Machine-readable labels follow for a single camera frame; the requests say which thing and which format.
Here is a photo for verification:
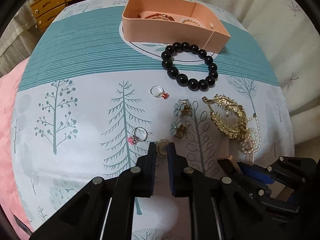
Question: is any gold beaded ring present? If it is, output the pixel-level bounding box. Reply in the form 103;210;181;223
154;139;171;158

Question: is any white pearl necklace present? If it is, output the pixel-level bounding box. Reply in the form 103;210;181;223
240;113;262;164

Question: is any gold leaf hair comb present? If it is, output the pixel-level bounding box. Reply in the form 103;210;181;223
202;94;247;141

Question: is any pink jewelry box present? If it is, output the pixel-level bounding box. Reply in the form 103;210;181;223
122;0;231;53

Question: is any blue flower hair clip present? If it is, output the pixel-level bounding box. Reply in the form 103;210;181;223
174;99;193;117

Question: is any tree print bed sheet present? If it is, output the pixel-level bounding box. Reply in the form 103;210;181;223
11;0;295;230

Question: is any pink blanket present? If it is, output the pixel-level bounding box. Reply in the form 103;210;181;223
1;59;31;239

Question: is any silver ring pink charm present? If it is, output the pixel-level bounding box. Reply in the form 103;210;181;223
127;127;148;145

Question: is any silver ring red charm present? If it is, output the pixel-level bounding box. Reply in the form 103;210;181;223
150;85;169;100

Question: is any black bead bracelet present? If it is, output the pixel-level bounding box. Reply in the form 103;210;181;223
161;41;219;92

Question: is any red bead bracelet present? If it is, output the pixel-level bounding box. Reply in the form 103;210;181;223
135;11;176;22

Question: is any pearl bracelet in box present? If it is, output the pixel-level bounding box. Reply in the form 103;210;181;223
179;16;214;29

